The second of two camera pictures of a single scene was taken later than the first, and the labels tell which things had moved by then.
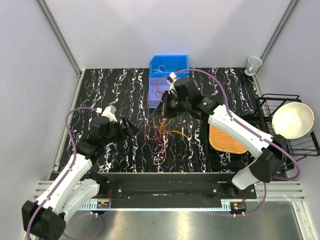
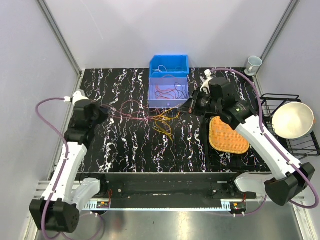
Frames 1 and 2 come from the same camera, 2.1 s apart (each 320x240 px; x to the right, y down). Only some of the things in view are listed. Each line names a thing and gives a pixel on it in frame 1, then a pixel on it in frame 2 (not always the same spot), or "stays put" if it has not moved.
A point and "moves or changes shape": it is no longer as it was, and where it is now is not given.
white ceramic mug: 253,64 stays put
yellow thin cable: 164,131 moves or changes shape
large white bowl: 293,120 stays put
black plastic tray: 218,160 stays put
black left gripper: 130,130 to 104,111
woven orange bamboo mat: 224,141 stays put
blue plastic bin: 161,66 stays put
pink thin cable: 158,134 to 123,105
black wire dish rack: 299,148 stays put
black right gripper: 166,113 to 190,103
